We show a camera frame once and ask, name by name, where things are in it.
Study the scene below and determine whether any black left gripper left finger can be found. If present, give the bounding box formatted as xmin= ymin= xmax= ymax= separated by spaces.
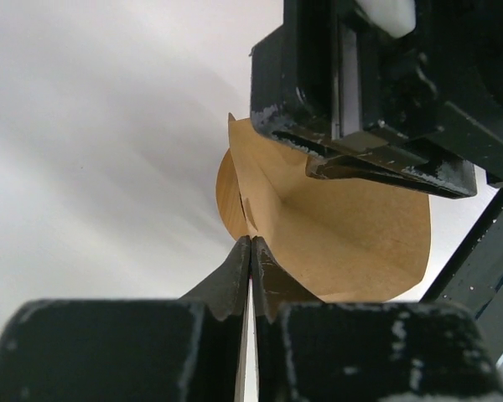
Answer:
xmin=181 ymin=236 xmax=252 ymax=401

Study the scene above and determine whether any brown paper coffee filter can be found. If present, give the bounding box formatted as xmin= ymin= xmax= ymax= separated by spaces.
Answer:
xmin=228 ymin=118 xmax=431 ymax=302

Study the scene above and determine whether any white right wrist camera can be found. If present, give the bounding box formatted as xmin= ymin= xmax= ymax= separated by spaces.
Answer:
xmin=356 ymin=0 xmax=417 ymax=39

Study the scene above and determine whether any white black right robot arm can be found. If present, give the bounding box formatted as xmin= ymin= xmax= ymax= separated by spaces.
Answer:
xmin=251 ymin=1 xmax=503 ymax=359

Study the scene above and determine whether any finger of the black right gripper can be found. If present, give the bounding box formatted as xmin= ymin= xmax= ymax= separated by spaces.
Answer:
xmin=304 ymin=129 xmax=478 ymax=200

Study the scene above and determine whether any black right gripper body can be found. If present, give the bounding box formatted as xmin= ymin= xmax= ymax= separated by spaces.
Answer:
xmin=250 ymin=1 xmax=503 ymax=188

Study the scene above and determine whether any round wooden dripper holder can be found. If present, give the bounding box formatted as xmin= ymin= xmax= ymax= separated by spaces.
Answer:
xmin=215 ymin=150 xmax=250 ymax=240

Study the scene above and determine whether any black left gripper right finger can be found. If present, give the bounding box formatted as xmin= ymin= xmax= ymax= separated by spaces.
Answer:
xmin=251 ymin=236 xmax=318 ymax=401

